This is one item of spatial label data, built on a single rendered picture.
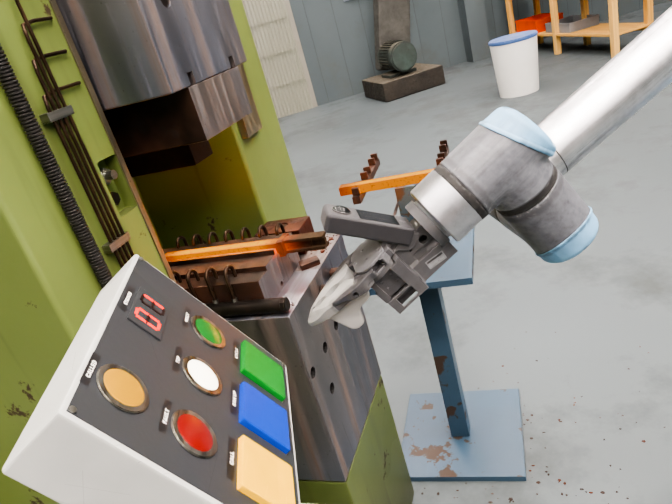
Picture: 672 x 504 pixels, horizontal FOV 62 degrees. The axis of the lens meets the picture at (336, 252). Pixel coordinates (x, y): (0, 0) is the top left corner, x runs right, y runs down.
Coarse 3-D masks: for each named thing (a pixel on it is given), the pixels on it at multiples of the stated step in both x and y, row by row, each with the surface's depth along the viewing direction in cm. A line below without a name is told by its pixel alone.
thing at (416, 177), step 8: (392, 176) 145; (400, 176) 143; (408, 176) 141; (416, 176) 141; (424, 176) 140; (344, 184) 149; (352, 184) 147; (360, 184) 146; (368, 184) 145; (376, 184) 144; (384, 184) 144; (392, 184) 143; (400, 184) 143; (408, 184) 142; (344, 192) 147; (360, 192) 146
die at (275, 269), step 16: (240, 240) 132; (256, 240) 129; (208, 256) 125; (224, 256) 123; (240, 256) 122; (256, 256) 121; (272, 256) 118; (288, 256) 125; (240, 272) 117; (256, 272) 116; (272, 272) 117; (288, 272) 124; (224, 288) 115; (240, 288) 114; (256, 288) 112; (272, 288) 117
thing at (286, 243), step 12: (264, 240) 123; (276, 240) 121; (288, 240) 118; (300, 240) 117; (312, 240) 118; (324, 240) 117; (168, 252) 132; (180, 252) 130; (192, 252) 128; (204, 252) 126; (216, 252) 125; (228, 252) 124; (288, 252) 120
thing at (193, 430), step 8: (184, 416) 57; (192, 416) 58; (184, 424) 56; (192, 424) 57; (200, 424) 58; (184, 432) 55; (192, 432) 56; (200, 432) 57; (208, 432) 58; (192, 440) 55; (200, 440) 56; (208, 440) 57; (200, 448) 55; (208, 448) 56
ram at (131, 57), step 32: (64, 0) 89; (96, 0) 88; (128, 0) 86; (160, 0) 91; (192, 0) 100; (224, 0) 110; (96, 32) 90; (128, 32) 89; (160, 32) 90; (192, 32) 99; (224, 32) 109; (96, 64) 93; (128, 64) 92; (160, 64) 90; (192, 64) 98; (224, 64) 108; (128, 96) 94; (160, 96) 93
